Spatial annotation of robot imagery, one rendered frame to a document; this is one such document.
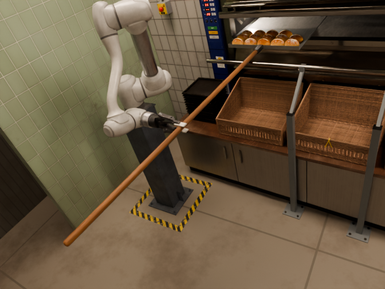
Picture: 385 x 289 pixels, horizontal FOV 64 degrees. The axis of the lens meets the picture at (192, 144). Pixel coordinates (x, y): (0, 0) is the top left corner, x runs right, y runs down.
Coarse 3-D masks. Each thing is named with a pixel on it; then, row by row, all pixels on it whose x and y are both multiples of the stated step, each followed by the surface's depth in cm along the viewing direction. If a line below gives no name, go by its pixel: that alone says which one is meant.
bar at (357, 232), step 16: (256, 64) 209; (272, 64) 203; (288, 64) 197; (304, 64) 193; (384, 96) 167; (288, 112) 194; (288, 128) 199; (288, 144) 207; (288, 160) 216; (368, 160) 180; (368, 176) 187; (368, 192) 194; (288, 208) 252; (304, 208) 249; (352, 224) 229
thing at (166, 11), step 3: (168, 0) 262; (156, 3) 264; (159, 3) 262; (162, 3) 260; (165, 3) 259; (168, 3) 262; (159, 6) 264; (162, 6) 262; (165, 6) 260; (168, 6) 263; (165, 9) 262; (168, 9) 263; (171, 9) 266; (159, 12) 268; (162, 12) 266; (165, 12) 264; (168, 12) 264; (171, 12) 267
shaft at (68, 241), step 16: (240, 64) 204; (224, 80) 192; (208, 96) 181; (192, 112) 171; (176, 128) 162; (160, 144) 154; (144, 160) 148; (128, 176) 141; (112, 192) 135; (96, 208) 130; (80, 224) 125; (64, 240) 120
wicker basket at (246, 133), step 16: (240, 80) 267; (256, 80) 259; (272, 80) 250; (240, 96) 274; (256, 96) 265; (272, 96) 256; (288, 96) 248; (224, 112) 255; (240, 112) 271; (256, 112) 266; (272, 112) 260; (224, 128) 258; (240, 128) 239; (256, 128) 248; (272, 128) 221
